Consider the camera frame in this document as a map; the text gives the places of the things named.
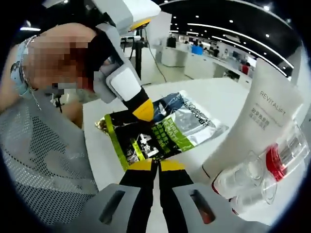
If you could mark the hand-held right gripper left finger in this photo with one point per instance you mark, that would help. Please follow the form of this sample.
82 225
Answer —
136 194

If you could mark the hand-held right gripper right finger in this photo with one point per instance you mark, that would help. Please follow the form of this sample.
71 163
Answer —
179 191

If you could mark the white card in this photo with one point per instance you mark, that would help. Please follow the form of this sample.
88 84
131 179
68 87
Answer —
131 138

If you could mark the person's light blue top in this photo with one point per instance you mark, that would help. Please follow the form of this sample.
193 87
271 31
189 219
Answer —
18 72

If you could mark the long white counter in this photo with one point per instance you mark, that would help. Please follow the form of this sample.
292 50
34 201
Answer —
194 65

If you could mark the grey mesh chair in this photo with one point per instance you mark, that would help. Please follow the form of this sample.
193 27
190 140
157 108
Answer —
41 157

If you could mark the blue box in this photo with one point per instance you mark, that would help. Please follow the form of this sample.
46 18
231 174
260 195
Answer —
197 49

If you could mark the red collar skincare pump bottle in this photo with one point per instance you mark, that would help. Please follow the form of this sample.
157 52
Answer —
250 179

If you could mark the silver blue skincare sachet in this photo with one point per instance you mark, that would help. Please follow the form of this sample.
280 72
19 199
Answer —
189 121

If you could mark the white skincare tube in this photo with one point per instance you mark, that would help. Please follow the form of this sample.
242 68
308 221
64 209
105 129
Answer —
262 116

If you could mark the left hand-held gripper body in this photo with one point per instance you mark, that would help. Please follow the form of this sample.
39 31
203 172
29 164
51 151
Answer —
136 12

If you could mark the black tripod stand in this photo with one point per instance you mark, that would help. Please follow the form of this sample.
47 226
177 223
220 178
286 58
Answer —
138 60

